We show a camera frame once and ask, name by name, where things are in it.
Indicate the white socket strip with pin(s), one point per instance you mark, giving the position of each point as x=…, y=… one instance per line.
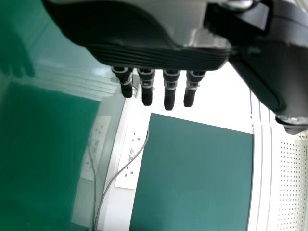
x=130, y=156

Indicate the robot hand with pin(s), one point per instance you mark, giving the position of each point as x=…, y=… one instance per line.
x=149, y=36

